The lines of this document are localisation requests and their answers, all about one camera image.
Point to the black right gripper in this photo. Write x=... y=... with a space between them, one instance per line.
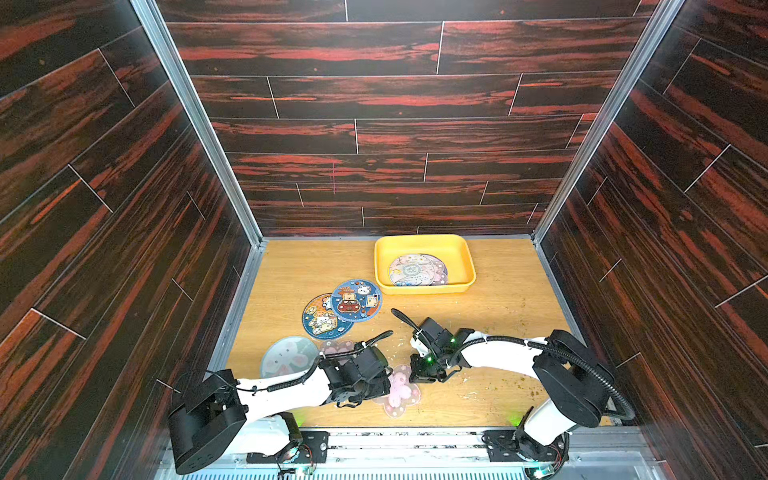
x=424 y=341

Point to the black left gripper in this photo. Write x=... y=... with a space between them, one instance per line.
x=382 y=387

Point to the pink flower coaster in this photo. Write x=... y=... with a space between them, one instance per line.
x=402 y=393
x=332 y=346

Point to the pink flower coaster front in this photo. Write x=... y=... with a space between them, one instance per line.
x=402 y=393

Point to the green bunny round coaster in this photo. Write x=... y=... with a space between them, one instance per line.
x=288 y=355

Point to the blue red car coaster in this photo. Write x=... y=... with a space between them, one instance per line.
x=356 y=300

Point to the white colourful pattern coaster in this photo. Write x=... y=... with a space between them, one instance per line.
x=418 y=270

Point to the yellow plastic storage tray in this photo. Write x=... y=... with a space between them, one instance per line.
x=452 y=250

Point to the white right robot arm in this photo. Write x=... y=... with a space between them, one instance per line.
x=577 y=385

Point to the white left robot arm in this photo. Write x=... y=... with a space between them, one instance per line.
x=225 y=415

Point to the blue cartoon animals coaster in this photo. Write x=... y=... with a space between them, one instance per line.
x=320 y=320

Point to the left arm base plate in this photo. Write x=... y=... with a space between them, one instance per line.
x=311 y=449

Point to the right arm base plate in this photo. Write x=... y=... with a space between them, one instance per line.
x=508 y=445

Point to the aluminium front rail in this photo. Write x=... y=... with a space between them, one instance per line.
x=453 y=453

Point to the aluminium corner post left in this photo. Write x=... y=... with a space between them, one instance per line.
x=160 y=38

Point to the aluminium corner post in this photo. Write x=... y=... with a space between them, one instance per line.
x=658 y=25
x=160 y=38

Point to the aluminium corner post right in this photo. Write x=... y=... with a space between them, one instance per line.
x=658 y=25

